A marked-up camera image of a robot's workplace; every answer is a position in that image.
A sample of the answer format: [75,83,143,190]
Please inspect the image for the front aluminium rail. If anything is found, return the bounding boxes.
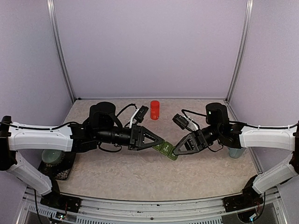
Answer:
[20,189,288,224]

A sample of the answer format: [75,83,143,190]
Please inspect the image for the green ceramic bowl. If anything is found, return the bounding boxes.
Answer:
[42,149,64,165]

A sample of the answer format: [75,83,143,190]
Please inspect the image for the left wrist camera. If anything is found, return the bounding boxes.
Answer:
[129,105,149,128]

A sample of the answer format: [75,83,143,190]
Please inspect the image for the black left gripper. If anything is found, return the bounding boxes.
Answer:
[96,124,163,151]

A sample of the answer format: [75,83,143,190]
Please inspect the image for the black square tray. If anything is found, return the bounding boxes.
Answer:
[38,152,76,181]

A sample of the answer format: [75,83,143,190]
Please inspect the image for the red cylindrical can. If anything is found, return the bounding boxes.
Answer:
[150,100,160,120]

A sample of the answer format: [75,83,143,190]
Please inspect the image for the left aluminium frame post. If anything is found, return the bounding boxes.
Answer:
[47,0,76,104]

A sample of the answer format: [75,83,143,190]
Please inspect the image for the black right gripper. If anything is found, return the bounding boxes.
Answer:
[171,125,221,156]

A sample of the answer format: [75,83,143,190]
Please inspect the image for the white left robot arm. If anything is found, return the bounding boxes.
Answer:
[0,102,164,208]

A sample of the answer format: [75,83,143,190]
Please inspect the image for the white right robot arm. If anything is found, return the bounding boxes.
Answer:
[173,103,299,207]

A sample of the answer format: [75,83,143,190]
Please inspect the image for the aluminium frame post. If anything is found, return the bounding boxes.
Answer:
[226,0,254,104]
[47,0,76,104]

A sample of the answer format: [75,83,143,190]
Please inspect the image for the green pill organizer box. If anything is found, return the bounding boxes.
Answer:
[152,141,178,161]

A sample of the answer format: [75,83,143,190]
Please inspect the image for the right aluminium frame post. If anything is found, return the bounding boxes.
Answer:
[226,0,254,104]

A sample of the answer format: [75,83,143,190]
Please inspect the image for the light blue mug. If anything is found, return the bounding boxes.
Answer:
[228,148,245,159]

